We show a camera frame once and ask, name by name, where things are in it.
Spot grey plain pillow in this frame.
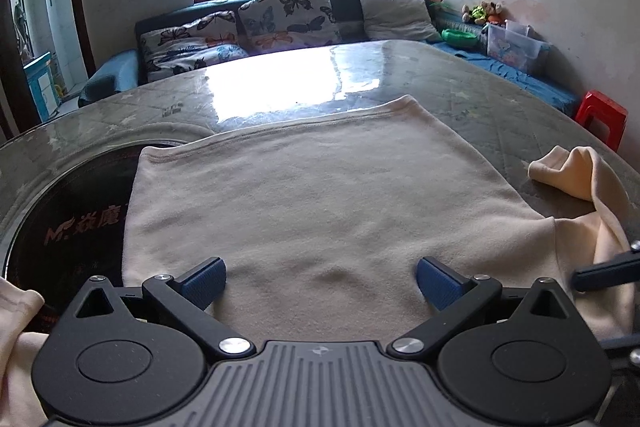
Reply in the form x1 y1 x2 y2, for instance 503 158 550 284
359 0 444 44

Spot beige knit sweater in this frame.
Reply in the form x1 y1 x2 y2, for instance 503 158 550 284
0 95 640 427

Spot clear plastic storage box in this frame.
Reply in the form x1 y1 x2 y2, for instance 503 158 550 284
482 19 544 72

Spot dark blue sofa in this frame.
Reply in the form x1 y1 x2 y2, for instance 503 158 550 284
79 0 583 118

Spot red plastic stool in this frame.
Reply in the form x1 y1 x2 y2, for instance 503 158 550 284
575 91 629 152

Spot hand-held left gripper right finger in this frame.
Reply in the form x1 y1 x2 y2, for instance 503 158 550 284
386 257 569 359

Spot blue sofa cover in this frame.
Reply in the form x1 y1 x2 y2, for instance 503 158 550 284
431 39 582 115

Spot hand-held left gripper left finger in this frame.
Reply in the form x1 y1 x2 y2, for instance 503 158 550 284
74 257 257 359

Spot round black induction cooktop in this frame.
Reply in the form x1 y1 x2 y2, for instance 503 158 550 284
0 127 216 338

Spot green plastic basin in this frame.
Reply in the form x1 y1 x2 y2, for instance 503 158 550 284
441 28 479 49

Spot brown plush bear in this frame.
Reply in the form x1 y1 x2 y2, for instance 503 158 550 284
481 1 505 24

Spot large butterfly print pillow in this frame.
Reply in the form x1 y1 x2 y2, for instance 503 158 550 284
237 0 343 56

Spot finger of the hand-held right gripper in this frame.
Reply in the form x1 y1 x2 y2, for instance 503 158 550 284
571 243 640 293

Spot light blue cabinet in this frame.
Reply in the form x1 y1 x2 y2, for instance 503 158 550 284
24 52 59 118

